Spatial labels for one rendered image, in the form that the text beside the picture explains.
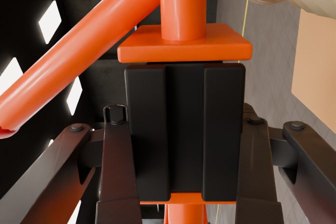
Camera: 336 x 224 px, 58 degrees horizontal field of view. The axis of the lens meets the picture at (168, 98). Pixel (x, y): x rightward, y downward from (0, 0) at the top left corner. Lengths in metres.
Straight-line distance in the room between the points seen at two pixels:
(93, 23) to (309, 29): 0.26
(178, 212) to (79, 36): 0.11
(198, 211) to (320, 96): 0.20
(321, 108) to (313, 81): 0.03
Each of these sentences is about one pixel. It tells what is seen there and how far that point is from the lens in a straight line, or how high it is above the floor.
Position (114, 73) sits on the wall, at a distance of 10.98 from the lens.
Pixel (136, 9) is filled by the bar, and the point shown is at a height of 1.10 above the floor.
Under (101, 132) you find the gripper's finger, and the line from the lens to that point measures 0.16.
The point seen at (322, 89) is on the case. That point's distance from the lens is 0.33.
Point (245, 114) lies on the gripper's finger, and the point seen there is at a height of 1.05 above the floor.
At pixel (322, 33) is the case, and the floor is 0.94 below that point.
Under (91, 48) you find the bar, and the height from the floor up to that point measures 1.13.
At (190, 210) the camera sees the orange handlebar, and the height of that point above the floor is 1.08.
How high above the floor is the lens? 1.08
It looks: 3 degrees up
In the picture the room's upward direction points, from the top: 91 degrees counter-clockwise
